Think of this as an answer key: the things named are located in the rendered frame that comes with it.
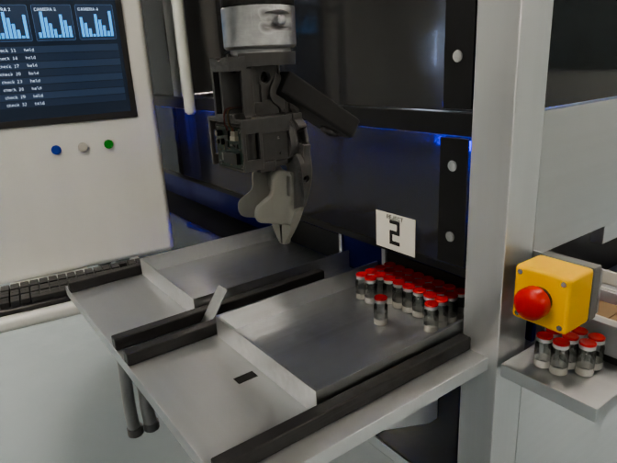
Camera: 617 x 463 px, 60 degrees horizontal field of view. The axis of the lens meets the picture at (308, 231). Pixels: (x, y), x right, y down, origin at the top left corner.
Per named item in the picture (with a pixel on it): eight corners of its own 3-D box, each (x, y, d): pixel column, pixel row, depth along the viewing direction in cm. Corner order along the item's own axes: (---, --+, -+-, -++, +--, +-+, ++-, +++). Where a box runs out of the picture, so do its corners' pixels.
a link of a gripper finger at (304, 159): (276, 203, 61) (271, 127, 58) (289, 200, 62) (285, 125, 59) (300, 211, 57) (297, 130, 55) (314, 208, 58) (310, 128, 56)
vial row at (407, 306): (372, 290, 96) (371, 266, 95) (451, 325, 82) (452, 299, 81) (363, 293, 95) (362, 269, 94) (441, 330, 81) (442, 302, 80)
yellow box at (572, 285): (543, 299, 72) (547, 250, 70) (596, 318, 67) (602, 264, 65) (509, 316, 68) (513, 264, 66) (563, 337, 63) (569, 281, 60)
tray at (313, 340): (376, 277, 102) (375, 260, 101) (492, 326, 82) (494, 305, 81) (217, 335, 84) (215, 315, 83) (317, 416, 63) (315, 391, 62)
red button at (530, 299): (526, 307, 67) (529, 277, 66) (556, 317, 64) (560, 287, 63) (509, 316, 65) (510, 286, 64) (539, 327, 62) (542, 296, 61)
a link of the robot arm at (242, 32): (268, 12, 59) (313, 4, 53) (271, 55, 60) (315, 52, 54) (207, 11, 55) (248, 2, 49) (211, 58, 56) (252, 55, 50)
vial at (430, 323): (430, 325, 83) (431, 298, 81) (441, 330, 81) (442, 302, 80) (420, 330, 82) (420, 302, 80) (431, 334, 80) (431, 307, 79)
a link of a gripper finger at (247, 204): (235, 245, 62) (229, 168, 59) (277, 234, 66) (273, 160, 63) (249, 252, 60) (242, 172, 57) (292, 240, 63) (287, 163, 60)
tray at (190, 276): (279, 237, 129) (278, 223, 128) (349, 266, 108) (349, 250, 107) (142, 274, 110) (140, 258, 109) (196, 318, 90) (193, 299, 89)
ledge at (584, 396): (555, 342, 81) (556, 330, 80) (649, 379, 70) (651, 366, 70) (499, 376, 73) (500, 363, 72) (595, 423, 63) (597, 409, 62)
